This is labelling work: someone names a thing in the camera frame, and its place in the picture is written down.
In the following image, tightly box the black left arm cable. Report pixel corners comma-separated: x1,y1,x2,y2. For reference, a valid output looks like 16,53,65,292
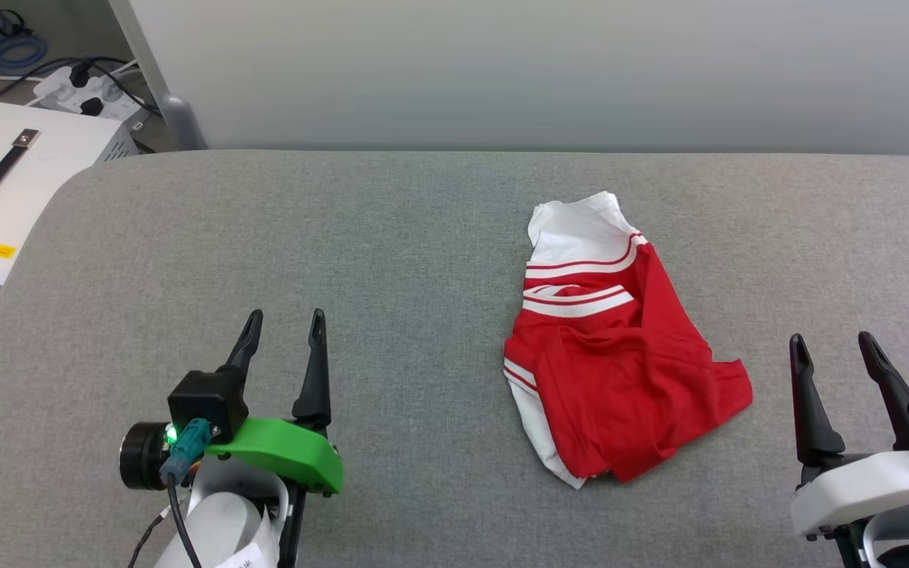
126,481,204,568

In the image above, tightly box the black power cable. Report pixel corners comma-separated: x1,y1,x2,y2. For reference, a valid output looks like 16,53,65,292
0,55,162,118

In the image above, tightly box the blue coiled cable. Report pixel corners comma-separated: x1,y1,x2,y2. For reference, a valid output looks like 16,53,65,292
0,6,50,75

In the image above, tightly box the white power strip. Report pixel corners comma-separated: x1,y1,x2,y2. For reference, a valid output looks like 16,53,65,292
32,65,152,131

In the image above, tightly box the white equipment box with handle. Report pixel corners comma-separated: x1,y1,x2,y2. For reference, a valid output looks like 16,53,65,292
0,100,141,323

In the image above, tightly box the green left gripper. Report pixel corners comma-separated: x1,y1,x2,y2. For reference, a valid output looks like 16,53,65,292
206,308,344,497

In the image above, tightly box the grey partition frame post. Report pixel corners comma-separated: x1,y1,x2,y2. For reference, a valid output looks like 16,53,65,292
107,0,209,152

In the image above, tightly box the red and white garment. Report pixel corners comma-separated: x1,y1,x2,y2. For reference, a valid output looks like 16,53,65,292
503,191,754,490

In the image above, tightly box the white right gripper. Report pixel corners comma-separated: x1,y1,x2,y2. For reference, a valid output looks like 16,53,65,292
789,331,909,542

